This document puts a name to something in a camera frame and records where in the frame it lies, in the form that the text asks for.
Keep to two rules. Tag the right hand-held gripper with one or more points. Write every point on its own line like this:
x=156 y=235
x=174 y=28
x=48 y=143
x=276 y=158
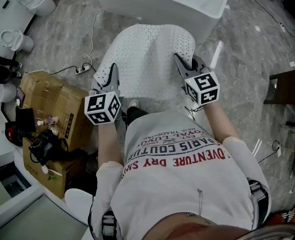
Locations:
x=203 y=87

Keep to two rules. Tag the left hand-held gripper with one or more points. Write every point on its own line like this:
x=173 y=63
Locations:
x=102 y=107

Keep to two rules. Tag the white perforated bath mat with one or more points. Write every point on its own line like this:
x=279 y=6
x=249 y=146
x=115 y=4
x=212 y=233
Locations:
x=147 y=59

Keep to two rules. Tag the person's left forearm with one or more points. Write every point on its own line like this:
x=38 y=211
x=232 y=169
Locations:
x=107 y=144

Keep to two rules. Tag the person's right forearm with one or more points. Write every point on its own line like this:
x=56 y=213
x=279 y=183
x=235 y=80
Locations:
x=220 y=124

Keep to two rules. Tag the white power strip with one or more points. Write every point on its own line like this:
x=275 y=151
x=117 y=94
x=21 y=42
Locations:
x=83 y=69

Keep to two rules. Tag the person's white shoe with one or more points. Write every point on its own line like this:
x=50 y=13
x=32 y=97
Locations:
x=133 y=103

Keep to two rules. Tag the person's black trouser leg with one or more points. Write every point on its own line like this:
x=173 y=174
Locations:
x=136 y=115

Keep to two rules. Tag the large brown cardboard box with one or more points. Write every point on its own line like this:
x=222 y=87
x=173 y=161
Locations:
x=60 y=101

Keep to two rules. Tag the white bathtub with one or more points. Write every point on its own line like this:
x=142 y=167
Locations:
x=162 y=4

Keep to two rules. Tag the small white pink bottle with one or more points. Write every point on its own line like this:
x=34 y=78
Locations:
x=48 y=121

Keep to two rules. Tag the black bag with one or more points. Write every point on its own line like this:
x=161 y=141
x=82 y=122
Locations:
x=46 y=146

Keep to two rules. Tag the black tablet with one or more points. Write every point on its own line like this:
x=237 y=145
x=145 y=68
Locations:
x=25 y=119

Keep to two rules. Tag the dark wooden stool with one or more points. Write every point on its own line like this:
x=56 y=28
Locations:
x=290 y=86

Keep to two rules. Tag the red and black device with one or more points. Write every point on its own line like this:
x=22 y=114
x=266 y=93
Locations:
x=11 y=132

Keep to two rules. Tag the person's white printed t-shirt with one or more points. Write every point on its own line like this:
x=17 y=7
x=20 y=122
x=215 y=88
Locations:
x=175 y=184

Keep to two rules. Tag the white display platform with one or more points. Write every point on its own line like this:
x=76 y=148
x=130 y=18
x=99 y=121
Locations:
x=2 y=14

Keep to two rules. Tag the white cabinet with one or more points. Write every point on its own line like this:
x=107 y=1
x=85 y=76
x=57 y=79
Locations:
x=37 y=221

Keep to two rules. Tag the person's head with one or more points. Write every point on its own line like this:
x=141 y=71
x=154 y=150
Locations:
x=187 y=230

